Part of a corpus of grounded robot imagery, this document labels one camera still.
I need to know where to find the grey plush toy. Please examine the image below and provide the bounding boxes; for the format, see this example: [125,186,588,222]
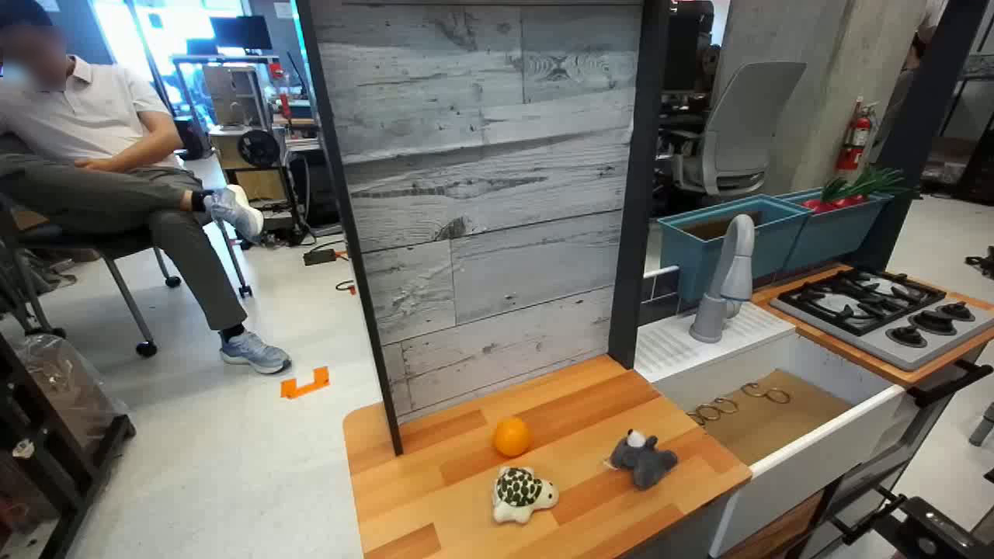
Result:
[606,425,680,492]

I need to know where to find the white green turtle plush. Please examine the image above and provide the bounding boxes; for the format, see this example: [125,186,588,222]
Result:
[486,462,563,528]

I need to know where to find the grey toy faucet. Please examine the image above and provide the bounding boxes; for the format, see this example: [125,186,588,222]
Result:
[685,212,762,345]

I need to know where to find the white toy sink unit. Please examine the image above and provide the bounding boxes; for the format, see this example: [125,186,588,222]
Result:
[629,301,915,559]

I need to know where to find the grey toy stove top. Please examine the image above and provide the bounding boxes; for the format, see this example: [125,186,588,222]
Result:
[773,268,994,372]

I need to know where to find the grey stone pattern panel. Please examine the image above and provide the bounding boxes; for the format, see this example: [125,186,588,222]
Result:
[308,0,645,422]

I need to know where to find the orange fruit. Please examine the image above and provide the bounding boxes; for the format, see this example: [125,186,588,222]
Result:
[492,413,535,462]

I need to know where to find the teal plastic bin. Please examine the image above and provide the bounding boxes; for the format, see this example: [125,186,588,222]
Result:
[654,196,810,310]
[782,186,901,276]

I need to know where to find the orange floor marker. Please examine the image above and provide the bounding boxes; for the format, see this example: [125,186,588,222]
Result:
[275,363,334,404]

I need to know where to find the metal equipment cart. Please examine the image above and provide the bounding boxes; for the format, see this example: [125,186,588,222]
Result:
[166,46,316,248]

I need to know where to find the black metal chair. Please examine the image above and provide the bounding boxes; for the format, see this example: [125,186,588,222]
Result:
[0,196,259,360]

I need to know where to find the green artificial plant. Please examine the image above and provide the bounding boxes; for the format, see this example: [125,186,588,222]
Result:
[818,165,921,212]

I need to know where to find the red fire extinguisher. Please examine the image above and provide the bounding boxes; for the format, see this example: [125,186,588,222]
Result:
[831,96,879,175]

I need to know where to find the seated person white shirt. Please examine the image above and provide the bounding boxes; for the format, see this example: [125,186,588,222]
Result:
[0,0,295,377]

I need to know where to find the black storage rack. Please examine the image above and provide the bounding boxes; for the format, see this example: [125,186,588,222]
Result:
[0,327,138,559]

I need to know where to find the black tripod stand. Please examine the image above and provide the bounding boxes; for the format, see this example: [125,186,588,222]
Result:
[805,468,994,559]

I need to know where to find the thin black frame post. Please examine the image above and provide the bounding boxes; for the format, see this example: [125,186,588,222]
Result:
[295,0,406,459]

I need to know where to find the thick black frame post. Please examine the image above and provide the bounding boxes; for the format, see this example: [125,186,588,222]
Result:
[606,0,673,372]

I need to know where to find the slanted black frame post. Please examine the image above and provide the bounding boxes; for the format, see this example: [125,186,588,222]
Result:
[857,0,994,272]

